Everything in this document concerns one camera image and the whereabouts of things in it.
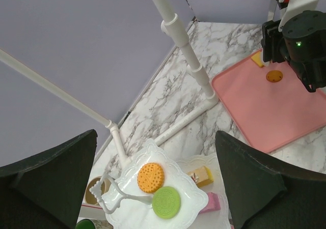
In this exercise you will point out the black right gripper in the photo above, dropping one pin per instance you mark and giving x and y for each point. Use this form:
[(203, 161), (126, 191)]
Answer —
[(273, 49)]

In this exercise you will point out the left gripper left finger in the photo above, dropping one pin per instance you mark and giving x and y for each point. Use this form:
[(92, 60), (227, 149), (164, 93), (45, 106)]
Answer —
[(46, 190)]

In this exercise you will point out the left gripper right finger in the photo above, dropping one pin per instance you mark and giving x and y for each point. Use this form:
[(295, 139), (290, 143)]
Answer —
[(265, 192)]

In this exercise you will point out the yellow rectangular biscuit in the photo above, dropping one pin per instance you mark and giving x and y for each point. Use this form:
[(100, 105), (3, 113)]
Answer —
[(256, 58)]

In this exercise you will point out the orange chip cookie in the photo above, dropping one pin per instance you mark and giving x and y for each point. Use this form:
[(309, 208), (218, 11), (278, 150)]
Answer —
[(274, 76)]

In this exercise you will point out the pink cake slice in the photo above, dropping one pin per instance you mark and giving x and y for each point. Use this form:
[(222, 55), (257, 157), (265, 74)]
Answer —
[(213, 203)]

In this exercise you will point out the yellow sponge cake square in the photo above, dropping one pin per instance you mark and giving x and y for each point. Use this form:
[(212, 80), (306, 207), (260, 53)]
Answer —
[(201, 176)]

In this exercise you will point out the pink serving tray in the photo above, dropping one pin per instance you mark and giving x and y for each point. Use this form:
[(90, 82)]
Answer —
[(269, 115)]

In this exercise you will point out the three tier white stand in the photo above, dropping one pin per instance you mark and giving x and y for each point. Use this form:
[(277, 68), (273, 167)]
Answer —
[(126, 206)]

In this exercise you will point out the green round biscuit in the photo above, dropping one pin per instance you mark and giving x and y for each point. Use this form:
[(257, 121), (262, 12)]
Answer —
[(166, 202)]

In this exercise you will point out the orange sandwich biscuit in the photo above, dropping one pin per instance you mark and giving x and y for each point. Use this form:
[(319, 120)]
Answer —
[(150, 177)]

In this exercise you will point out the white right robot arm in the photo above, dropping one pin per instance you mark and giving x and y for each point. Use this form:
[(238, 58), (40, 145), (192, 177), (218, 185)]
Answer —
[(301, 44)]

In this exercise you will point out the green interior mug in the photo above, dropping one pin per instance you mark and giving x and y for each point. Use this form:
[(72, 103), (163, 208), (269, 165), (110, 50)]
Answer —
[(85, 224)]

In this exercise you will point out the middle white pvc pole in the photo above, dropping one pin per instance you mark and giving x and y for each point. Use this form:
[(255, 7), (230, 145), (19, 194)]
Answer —
[(49, 86)]

